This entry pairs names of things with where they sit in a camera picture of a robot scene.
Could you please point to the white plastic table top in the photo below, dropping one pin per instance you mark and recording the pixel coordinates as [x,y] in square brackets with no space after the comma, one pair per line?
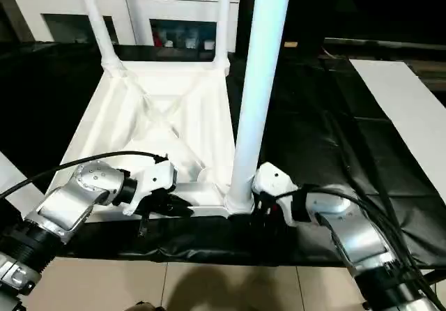
[139,115]

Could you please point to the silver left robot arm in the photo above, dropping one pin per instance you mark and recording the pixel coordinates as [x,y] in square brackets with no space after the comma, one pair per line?
[62,203]

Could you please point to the black mat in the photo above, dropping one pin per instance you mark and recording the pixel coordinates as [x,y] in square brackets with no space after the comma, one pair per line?
[313,133]

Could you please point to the black robot left foot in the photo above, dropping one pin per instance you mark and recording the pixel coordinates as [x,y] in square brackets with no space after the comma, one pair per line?
[150,306]

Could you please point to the small yellow tag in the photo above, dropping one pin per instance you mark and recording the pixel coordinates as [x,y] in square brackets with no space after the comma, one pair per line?
[290,43]

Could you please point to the white board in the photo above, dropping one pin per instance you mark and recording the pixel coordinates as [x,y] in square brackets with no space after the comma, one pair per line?
[400,98]

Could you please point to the black stand leg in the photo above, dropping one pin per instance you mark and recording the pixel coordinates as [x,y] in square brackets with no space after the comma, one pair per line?
[433,276]

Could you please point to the white cabinet with glass doors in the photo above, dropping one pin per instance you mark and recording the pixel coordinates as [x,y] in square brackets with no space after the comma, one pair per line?
[157,4]

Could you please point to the black bar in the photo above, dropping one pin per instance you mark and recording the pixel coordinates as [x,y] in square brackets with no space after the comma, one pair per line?
[383,42]

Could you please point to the grey curtain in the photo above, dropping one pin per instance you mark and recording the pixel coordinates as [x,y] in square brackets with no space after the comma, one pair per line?
[14,21]

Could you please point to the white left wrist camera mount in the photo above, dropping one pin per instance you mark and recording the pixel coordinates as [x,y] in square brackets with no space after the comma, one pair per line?
[157,178]

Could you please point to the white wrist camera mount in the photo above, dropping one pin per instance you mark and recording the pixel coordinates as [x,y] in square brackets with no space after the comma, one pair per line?
[157,178]
[275,182]

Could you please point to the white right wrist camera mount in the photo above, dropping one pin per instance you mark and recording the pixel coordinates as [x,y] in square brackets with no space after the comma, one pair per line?
[275,182]

